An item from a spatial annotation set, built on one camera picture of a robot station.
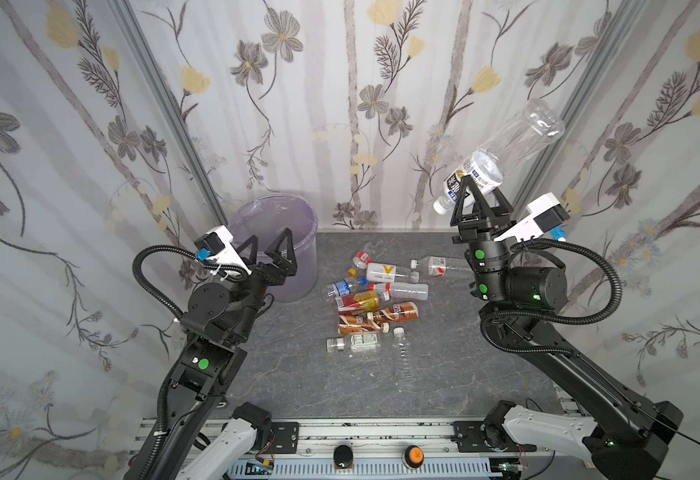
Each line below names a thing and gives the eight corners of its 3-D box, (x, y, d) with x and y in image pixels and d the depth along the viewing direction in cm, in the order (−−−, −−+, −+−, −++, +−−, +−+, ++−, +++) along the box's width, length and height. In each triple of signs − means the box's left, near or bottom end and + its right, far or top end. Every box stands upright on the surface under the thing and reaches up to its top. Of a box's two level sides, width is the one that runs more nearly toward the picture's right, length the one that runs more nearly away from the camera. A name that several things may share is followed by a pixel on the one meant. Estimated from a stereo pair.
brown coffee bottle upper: (368, 325, 94) (369, 320, 91) (366, 312, 97) (366, 307, 94) (417, 319, 95) (419, 314, 92) (414, 306, 98) (415, 301, 95)
